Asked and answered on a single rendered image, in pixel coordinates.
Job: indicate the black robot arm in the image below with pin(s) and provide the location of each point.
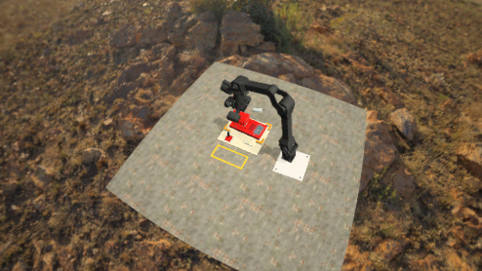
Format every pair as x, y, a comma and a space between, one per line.
239, 88

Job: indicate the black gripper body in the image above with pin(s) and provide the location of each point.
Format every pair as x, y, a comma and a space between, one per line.
238, 105

